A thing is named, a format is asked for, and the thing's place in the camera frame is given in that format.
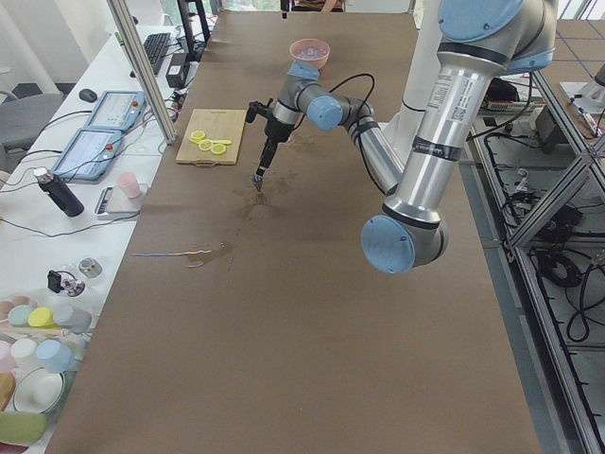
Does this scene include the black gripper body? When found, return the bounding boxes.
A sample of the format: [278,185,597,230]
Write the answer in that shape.
[255,113,291,178]

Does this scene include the steel double jigger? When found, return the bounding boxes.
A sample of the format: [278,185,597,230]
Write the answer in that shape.
[251,174,267,205]

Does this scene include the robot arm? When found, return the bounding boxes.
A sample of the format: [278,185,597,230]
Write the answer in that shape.
[359,1,558,274]
[246,61,405,196]

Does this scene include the wooden cutting board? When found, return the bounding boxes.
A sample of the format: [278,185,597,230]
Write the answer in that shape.
[175,109,246,166]

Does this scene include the lemon slice lower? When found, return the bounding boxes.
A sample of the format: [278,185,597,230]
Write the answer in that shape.
[210,144,227,156]

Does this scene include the lemon slice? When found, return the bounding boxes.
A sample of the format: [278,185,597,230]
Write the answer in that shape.
[189,130,206,144]
[198,139,213,151]
[210,144,227,156]

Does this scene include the lemon slice middle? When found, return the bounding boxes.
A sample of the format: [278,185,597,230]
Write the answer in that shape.
[198,139,213,151]

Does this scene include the lemon slice top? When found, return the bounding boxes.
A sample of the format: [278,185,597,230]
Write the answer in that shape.
[189,130,206,144]

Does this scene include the pink bowl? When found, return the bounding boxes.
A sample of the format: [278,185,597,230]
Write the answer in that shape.
[289,39,331,70]

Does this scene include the black power adapter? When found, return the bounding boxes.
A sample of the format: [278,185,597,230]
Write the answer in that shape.
[165,52,190,89]

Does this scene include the black keyboard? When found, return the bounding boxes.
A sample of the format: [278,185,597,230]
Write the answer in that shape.
[143,33,171,75]

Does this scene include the pink plastic cup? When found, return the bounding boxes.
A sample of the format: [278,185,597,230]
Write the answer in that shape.
[116,172,142,200]

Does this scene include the upper teach pendant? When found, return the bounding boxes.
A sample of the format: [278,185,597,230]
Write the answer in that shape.
[85,91,146,132]

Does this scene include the teach pendant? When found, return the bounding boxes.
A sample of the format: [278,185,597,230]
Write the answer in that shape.
[85,91,146,132]
[52,128,123,183]

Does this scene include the white kitchen scale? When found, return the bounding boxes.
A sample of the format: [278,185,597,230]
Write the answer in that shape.
[94,183,149,220]

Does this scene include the lower teach pendant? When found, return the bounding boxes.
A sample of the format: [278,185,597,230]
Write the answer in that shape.
[52,128,123,183]

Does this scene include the black computer mouse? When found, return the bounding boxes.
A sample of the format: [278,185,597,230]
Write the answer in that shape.
[78,89,98,103]

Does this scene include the steel bottle cap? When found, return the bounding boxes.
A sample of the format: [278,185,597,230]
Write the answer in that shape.
[78,257,103,279]

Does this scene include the black insulated water bottle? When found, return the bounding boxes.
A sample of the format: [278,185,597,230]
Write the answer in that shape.
[33,166,84,218]

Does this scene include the grey office chair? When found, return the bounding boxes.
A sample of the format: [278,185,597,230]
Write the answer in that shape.
[1,92,64,173]

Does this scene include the grey cup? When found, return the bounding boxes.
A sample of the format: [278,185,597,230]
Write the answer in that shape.
[53,305,93,334]

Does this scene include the yellow cup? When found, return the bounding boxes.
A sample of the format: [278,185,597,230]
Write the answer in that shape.
[27,306,57,329]

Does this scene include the light blue cup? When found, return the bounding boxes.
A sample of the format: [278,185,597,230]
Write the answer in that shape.
[35,340,76,374]

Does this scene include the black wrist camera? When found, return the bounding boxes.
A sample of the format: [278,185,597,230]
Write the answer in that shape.
[245,98,273,124]

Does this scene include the aluminium frame post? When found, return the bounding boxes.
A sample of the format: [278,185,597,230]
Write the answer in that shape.
[107,0,177,145]

